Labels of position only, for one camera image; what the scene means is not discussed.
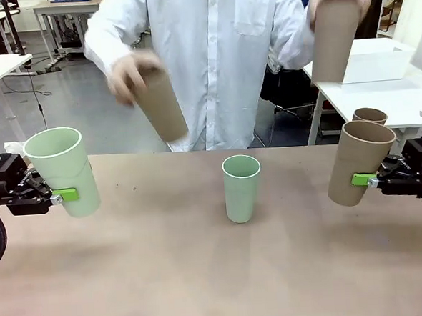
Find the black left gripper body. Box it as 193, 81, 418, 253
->
0, 151, 34, 217

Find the brown plastic cup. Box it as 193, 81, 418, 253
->
351, 106, 389, 128
128, 64, 190, 145
323, 117, 401, 208
306, 0, 367, 85

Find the light green plastic cup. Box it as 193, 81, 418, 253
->
21, 124, 103, 222
221, 154, 265, 225

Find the white plastic basket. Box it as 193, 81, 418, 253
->
339, 36, 418, 85

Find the person's left forearm white sleeve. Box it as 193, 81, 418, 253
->
269, 0, 321, 71

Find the person's right forearm white sleeve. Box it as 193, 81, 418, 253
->
81, 11, 139, 80

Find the person's right hand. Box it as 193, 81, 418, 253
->
104, 49, 166, 109

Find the white side table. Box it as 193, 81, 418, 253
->
300, 36, 422, 147

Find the black stand pole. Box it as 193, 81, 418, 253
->
0, 0, 27, 57

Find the wooden rack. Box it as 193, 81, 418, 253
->
380, 0, 411, 34

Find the white partition panel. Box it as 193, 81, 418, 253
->
394, 0, 422, 79

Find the white metal workbench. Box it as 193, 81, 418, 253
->
31, 0, 109, 71

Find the person in white lab coat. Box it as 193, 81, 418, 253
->
80, 0, 325, 159

